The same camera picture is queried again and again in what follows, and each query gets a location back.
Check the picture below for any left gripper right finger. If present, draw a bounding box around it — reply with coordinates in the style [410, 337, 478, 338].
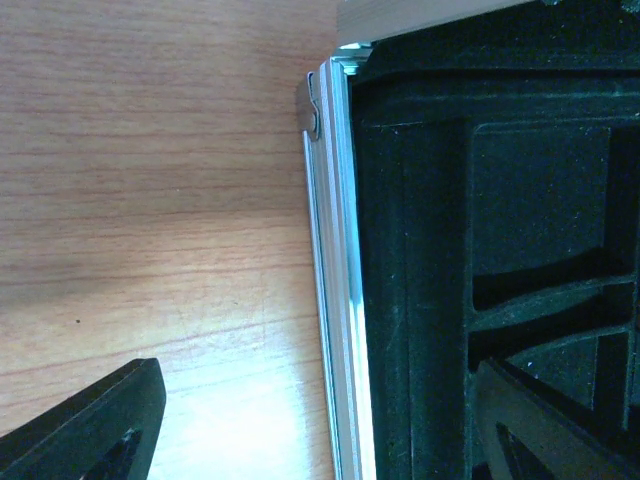
[474, 359, 639, 479]

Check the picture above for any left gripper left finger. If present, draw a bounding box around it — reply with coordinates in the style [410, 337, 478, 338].
[1, 358, 166, 479]

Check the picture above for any aluminium poker case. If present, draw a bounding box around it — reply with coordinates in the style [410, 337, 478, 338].
[297, 1, 639, 479]

